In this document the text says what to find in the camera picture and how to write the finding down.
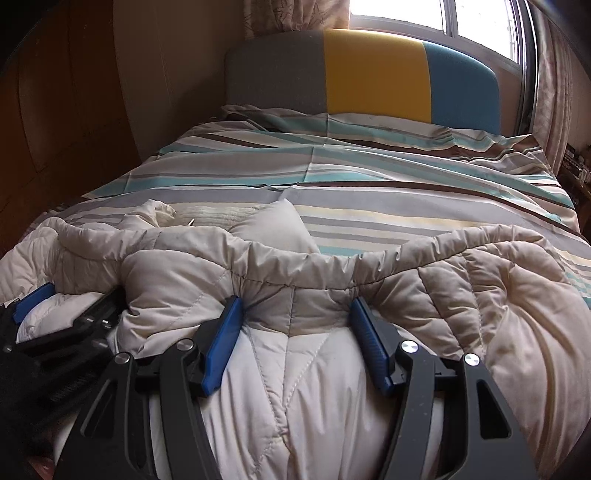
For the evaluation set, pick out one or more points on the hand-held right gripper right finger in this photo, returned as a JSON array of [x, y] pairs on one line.
[[369, 350]]

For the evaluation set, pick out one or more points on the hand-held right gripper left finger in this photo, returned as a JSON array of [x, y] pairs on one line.
[[221, 350]]

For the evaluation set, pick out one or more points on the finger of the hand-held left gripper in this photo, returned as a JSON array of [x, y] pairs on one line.
[[78, 323], [34, 296]]

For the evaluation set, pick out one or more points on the beige quilted puffer jacket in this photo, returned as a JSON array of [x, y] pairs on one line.
[[300, 369]]

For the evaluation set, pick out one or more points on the striped bed duvet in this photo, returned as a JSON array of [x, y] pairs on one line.
[[369, 184]]

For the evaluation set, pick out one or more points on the brown wooden wardrobe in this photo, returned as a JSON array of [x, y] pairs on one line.
[[55, 115]]

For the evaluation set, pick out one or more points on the cluttered wooden side table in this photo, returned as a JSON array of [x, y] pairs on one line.
[[577, 170]]

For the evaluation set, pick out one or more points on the grey yellow blue headboard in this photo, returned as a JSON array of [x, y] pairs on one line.
[[369, 69]]

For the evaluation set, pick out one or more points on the beige patterned curtain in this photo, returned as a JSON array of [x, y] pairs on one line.
[[554, 92], [295, 16]]

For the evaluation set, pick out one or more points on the window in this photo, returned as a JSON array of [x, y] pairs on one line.
[[485, 23]]

